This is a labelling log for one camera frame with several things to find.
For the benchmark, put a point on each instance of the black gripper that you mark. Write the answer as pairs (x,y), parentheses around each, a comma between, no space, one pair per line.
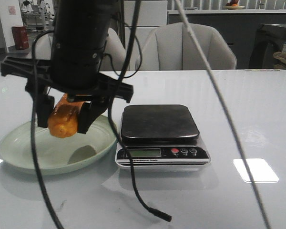
(71,71)

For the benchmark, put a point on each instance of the orange corn cob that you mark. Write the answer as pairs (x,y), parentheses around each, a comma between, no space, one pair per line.
(63,121)

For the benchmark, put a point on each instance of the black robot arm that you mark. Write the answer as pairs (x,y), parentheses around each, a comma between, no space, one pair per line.
(78,45)

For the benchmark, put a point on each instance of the pale green round plate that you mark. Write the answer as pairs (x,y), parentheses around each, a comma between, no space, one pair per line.
(57,155)

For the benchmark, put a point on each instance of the left grey upholstered chair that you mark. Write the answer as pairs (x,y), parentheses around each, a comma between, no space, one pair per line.
(113,47)

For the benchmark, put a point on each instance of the grey upholstered chair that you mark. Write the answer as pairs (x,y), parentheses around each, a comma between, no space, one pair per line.
(113,47)
(169,48)

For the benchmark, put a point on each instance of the red bin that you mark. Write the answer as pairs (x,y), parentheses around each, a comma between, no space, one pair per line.
(20,37)

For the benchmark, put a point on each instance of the black silver kitchen scale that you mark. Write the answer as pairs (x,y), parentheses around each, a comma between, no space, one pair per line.
(160,137)

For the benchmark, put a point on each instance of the right grey upholstered chair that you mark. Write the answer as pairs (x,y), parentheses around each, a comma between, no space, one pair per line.
(169,48)

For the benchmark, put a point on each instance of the white drawer cabinet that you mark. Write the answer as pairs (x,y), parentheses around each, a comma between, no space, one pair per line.
(153,13)

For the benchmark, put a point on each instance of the grey counter with white top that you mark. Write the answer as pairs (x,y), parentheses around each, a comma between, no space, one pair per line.
(238,27)

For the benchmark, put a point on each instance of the fruit bowl on counter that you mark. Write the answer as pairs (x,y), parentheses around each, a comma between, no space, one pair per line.
(233,5)

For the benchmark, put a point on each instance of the dark glossy side table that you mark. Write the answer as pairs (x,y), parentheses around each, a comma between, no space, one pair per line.
(269,38)

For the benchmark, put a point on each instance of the tan cushion at right edge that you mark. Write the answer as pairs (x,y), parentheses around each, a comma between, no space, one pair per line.
(280,60)

